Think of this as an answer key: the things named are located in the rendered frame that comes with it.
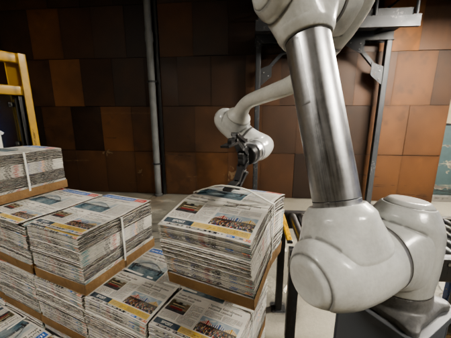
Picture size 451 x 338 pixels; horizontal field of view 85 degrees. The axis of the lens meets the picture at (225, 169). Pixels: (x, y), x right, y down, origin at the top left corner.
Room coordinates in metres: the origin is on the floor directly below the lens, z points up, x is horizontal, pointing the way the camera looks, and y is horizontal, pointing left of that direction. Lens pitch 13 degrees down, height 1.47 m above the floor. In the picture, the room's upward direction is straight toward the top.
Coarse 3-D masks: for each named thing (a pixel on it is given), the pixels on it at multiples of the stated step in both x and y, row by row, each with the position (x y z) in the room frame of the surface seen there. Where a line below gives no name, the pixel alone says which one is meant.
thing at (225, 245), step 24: (168, 216) 0.68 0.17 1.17; (192, 216) 0.67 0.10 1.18; (216, 216) 0.66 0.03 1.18; (240, 216) 0.66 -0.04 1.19; (264, 216) 0.65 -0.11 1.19; (168, 240) 0.65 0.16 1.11; (192, 240) 0.62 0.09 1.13; (216, 240) 0.58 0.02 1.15; (240, 240) 0.55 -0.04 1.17; (264, 240) 0.66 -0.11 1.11; (168, 264) 0.67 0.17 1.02; (192, 264) 0.63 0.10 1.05; (216, 264) 0.59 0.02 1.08; (240, 264) 0.56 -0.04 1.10; (264, 264) 0.64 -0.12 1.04; (240, 288) 0.57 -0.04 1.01
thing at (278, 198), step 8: (224, 192) 0.84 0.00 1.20; (232, 192) 0.84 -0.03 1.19; (240, 192) 0.86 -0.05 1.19; (248, 192) 0.86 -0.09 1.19; (256, 192) 0.87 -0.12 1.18; (264, 192) 0.89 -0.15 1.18; (272, 192) 0.91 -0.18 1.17; (280, 200) 0.83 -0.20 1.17; (280, 208) 0.84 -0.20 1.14; (280, 216) 0.83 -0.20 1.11; (280, 224) 0.84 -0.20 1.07; (280, 232) 0.84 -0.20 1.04; (280, 240) 0.87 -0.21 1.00
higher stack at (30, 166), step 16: (0, 160) 1.09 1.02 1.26; (16, 160) 1.15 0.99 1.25; (32, 160) 1.21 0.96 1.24; (48, 160) 1.28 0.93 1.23; (0, 176) 1.08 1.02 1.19; (16, 176) 1.13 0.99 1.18; (32, 176) 1.20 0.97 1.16; (48, 176) 1.27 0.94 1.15; (64, 176) 1.35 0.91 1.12; (0, 192) 1.07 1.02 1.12; (48, 192) 1.26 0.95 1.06; (0, 288) 1.02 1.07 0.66; (0, 304) 1.02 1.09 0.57
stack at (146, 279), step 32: (160, 256) 1.02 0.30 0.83; (32, 288) 0.89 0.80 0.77; (64, 288) 0.81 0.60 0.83; (96, 288) 0.81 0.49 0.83; (128, 288) 0.81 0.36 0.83; (160, 288) 0.81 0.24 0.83; (32, 320) 0.92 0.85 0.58; (64, 320) 0.82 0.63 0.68; (96, 320) 0.73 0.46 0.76; (128, 320) 0.68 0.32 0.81; (160, 320) 0.66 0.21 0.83; (192, 320) 0.66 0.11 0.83; (224, 320) 0.66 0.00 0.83; (256, 320) 0.75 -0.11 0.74
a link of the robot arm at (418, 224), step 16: (384, 208) 0.54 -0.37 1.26; (400, 208) 0.52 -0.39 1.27; (416, 208) 0.51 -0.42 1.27; (432, 208) 0.51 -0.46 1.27; (400, 224) 0.50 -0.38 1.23; (416, 224) 0.49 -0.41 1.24; (432, 224) 0.48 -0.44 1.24; (416, 240) 0.47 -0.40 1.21; (432, 240) 0.48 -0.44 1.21; (416, 256) 0.45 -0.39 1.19; (432, 256) 0.47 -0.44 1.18; (416, 272) 0.45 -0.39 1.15; (432, 272) 0.48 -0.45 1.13; (416, 288) 0.47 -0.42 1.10; (432, 288) 0.48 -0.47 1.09
